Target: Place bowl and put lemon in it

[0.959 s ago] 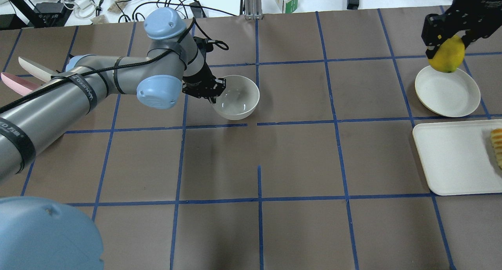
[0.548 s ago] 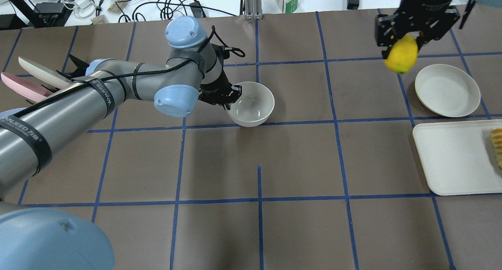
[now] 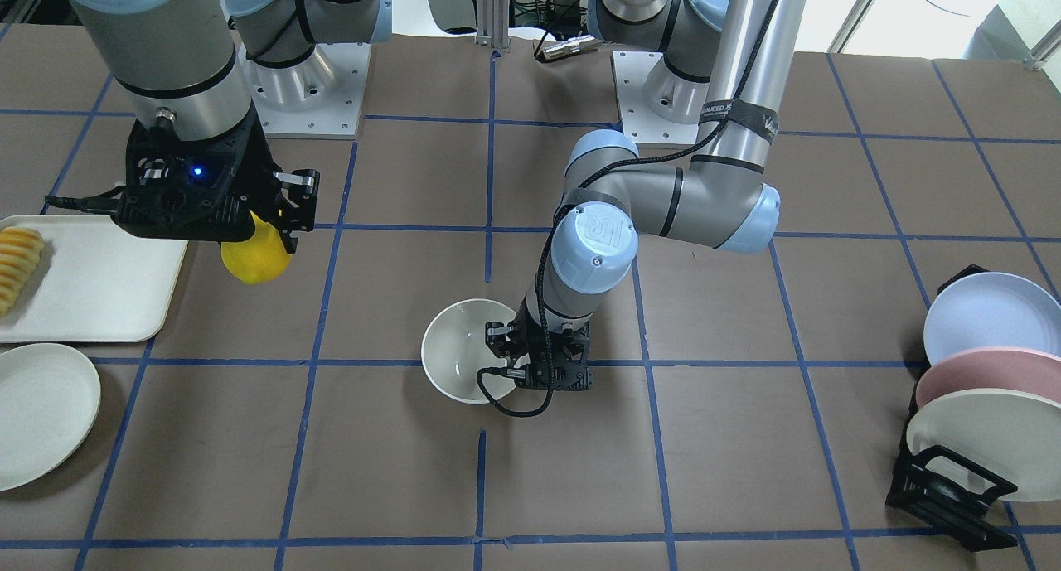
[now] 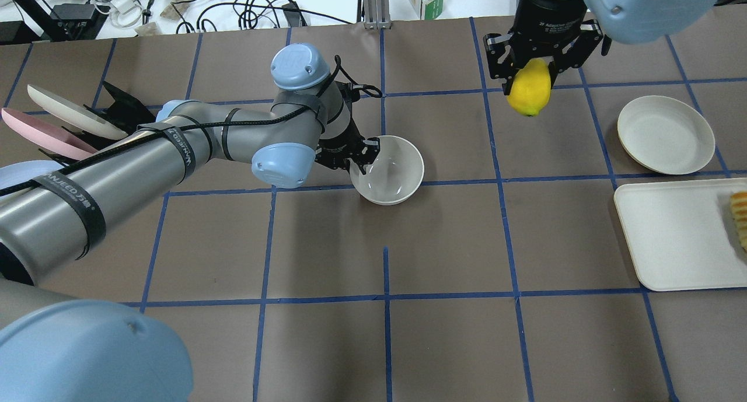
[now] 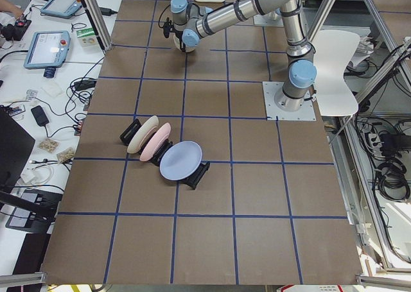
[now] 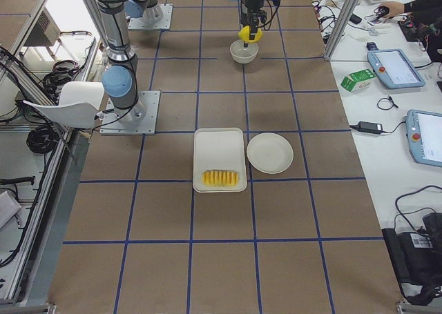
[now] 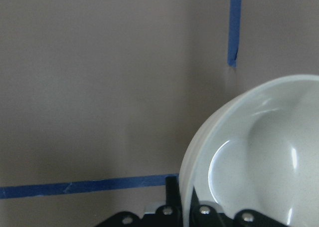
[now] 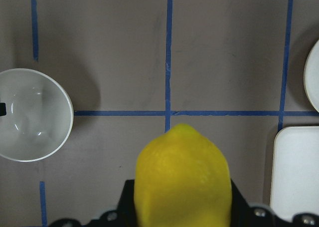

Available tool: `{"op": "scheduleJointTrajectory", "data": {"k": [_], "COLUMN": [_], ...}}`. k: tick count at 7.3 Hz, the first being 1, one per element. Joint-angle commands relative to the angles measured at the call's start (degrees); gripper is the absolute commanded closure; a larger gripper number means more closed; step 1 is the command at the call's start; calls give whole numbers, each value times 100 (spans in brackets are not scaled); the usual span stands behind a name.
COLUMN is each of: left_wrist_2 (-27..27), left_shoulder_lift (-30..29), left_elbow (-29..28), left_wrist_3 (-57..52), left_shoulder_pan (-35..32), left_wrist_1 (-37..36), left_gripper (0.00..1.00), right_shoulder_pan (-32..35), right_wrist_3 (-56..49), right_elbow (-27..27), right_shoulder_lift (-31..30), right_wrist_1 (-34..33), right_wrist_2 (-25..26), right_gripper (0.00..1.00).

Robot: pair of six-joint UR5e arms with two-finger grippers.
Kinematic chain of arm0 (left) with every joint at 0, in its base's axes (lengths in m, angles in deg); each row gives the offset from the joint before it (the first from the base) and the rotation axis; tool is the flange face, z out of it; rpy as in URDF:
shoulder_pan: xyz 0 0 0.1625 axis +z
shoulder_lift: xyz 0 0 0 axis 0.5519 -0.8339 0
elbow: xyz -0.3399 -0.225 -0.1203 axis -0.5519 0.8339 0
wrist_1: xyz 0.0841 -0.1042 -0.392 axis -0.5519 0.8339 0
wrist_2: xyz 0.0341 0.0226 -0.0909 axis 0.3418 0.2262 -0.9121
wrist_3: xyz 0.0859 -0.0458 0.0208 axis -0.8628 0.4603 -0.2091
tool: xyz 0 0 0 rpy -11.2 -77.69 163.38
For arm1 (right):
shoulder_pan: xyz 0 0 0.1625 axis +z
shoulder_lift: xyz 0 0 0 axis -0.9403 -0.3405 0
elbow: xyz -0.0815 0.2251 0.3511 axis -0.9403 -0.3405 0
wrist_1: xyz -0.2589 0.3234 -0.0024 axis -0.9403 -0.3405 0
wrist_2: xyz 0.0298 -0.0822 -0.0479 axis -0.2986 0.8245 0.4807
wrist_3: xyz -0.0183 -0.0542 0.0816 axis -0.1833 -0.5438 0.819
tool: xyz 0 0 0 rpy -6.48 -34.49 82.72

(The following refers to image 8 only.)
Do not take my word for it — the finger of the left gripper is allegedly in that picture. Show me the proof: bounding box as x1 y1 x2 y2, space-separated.
0 103 6 116

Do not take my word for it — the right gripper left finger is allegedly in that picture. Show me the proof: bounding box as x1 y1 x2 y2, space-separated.
49 180 137 227

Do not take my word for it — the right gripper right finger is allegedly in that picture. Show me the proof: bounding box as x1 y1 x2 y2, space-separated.
230 182 319 227

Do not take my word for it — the white ceramic bowl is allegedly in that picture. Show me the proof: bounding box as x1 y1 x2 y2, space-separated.
0 68 74 162

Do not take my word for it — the yellow lemon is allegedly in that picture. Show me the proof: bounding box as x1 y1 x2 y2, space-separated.
134 124 232 227

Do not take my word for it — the cream rectangular tray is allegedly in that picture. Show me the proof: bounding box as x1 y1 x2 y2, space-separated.
270 126 319 221

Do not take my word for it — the cream round plate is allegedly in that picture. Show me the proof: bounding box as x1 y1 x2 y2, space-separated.
303 40 319 112

